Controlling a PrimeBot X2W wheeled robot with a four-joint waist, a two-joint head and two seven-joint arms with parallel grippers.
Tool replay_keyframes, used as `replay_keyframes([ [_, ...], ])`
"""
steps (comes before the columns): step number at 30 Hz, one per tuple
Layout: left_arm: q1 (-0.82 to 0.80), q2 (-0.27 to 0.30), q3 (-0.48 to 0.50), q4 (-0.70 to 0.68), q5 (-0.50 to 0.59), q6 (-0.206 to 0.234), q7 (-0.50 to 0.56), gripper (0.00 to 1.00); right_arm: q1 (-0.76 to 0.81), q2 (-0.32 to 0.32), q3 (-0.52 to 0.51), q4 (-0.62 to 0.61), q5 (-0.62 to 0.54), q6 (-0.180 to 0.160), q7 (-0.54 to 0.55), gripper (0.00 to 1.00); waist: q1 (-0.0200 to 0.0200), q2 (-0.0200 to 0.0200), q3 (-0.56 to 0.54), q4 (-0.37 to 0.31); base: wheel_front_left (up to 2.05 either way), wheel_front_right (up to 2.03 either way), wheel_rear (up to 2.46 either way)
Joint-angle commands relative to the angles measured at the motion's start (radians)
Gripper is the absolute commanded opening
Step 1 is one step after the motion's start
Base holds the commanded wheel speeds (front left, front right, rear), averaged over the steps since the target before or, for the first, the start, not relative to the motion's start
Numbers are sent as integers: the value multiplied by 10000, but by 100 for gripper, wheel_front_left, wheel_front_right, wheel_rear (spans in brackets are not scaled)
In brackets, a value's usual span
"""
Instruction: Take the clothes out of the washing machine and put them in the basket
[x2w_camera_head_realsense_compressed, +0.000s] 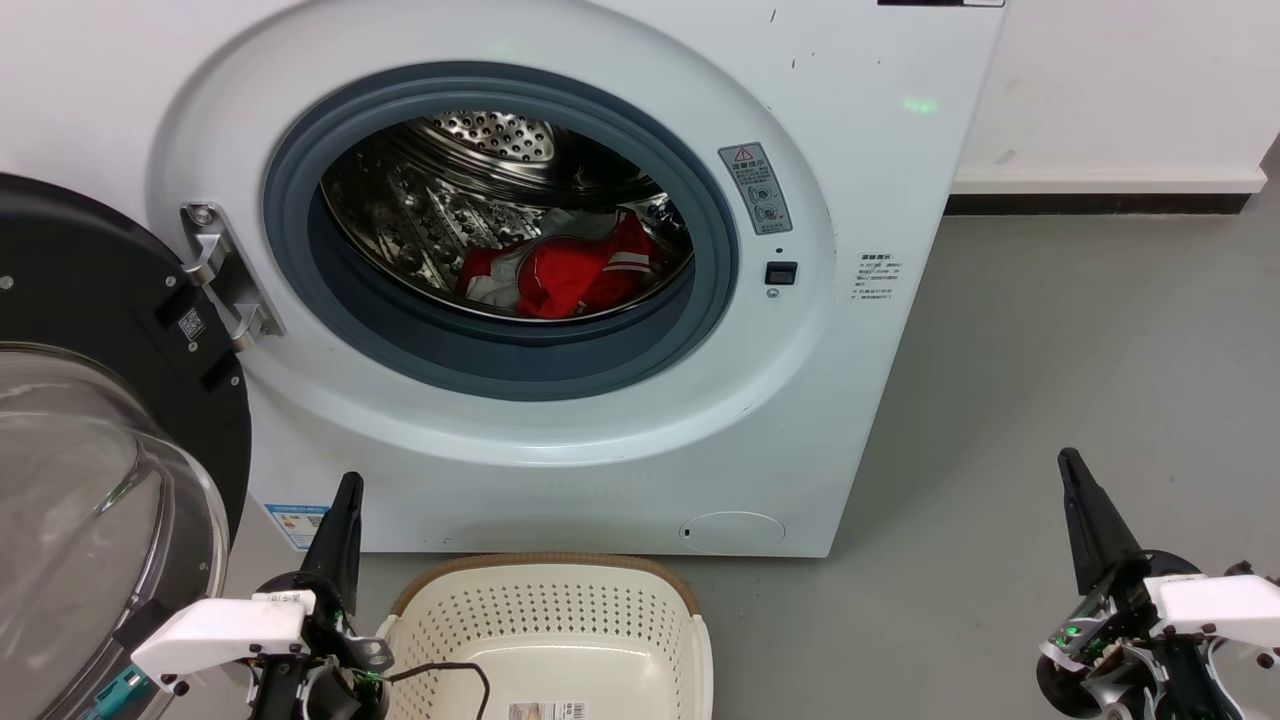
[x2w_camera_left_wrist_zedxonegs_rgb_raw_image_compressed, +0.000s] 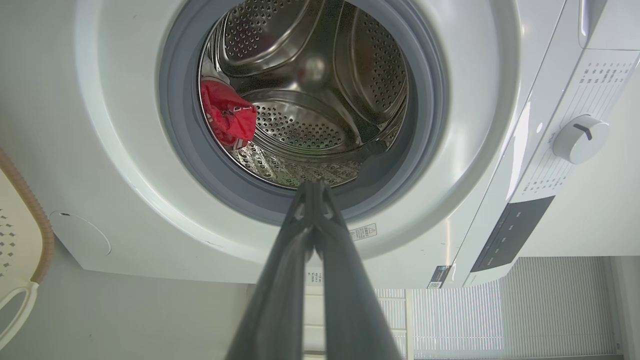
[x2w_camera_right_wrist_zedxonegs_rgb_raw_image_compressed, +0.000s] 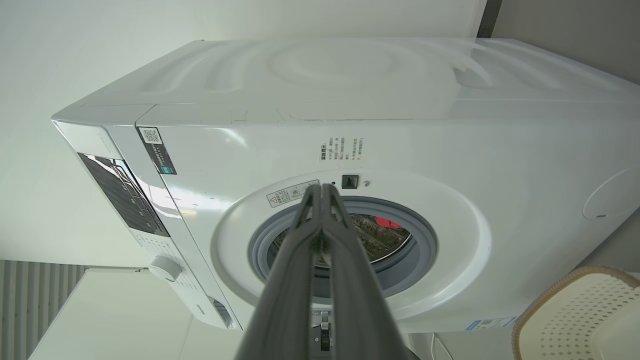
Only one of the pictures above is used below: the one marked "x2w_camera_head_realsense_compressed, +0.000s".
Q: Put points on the white wall baseboard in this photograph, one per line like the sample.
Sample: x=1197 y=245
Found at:
x=1105 y=183

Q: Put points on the black door latch socket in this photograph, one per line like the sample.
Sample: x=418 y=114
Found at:
x=781 y=272

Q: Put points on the blue energy label sticker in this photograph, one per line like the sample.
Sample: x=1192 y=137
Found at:
x=296 y=522

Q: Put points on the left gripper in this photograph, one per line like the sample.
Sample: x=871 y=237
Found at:
x=330 y=680

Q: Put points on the white front-load washing machine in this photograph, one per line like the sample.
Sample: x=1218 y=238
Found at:
x=860 y=420

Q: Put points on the chrome door hinge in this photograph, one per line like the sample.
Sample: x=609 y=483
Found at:
x=225 y=275

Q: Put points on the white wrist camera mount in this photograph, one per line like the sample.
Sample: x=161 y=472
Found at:
x=215 y=632
x=1215 y=605

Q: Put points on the QR code door sticker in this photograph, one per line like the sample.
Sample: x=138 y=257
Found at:
x=191 y=324

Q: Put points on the red and white garment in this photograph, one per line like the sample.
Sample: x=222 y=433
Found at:
x=575 y=275

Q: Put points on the white text sticker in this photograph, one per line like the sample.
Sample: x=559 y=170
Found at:
x=877 y=278

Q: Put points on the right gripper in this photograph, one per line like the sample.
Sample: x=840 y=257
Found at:
x=1130 y=650

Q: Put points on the cream perforated laundry basket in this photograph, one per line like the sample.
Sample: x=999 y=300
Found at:
x=560 y=630

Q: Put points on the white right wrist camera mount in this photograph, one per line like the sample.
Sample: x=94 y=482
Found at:
x=1215 y=605

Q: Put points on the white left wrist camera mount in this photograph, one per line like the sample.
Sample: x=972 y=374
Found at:
x=215 y=632

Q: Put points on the grey warning sticker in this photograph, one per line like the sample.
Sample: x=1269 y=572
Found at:
x=756 y=188

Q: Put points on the black glass washer door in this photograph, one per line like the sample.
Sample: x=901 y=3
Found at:
x=110 y=330

